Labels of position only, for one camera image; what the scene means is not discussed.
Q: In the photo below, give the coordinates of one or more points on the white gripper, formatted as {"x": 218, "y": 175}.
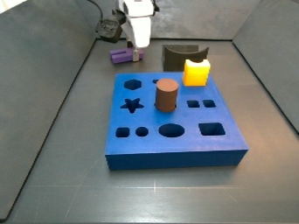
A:
{"x": 139, "y": 11}

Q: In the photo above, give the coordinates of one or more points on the purple double-square block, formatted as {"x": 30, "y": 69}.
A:
{"x": 123, "y": 55}

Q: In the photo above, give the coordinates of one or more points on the blue shape-sorting board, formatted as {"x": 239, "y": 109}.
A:
{"x": 197, "y": 135}

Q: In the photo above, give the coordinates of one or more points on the black curved holder stand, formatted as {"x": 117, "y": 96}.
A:
{"x": 175, "y": 54}

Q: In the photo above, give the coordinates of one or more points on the brown cylinder peg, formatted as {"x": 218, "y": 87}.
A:
{"x": 166, "y": 94}

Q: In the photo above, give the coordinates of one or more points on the yellow arch block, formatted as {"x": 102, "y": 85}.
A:
{"x": 195, "y": 73}

